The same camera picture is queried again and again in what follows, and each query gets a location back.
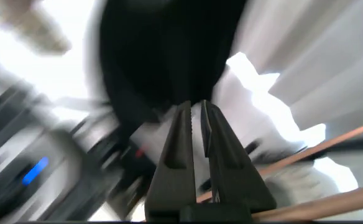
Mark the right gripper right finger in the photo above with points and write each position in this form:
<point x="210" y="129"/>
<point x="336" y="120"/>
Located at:
<point x="234" y="180"/>

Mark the black garment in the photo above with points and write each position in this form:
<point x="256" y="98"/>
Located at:
<point x="156" y="46"/>

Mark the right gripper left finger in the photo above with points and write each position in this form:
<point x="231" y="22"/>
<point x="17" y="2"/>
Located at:
<point x="172" y="180"/>

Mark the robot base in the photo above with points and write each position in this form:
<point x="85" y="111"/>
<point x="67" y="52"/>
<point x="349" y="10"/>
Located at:
<point x="29" y="174"/>

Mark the pink clothes hanger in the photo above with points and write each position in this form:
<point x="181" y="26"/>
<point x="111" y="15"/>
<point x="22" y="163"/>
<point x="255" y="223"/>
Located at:
<point x="324" y="203"/>

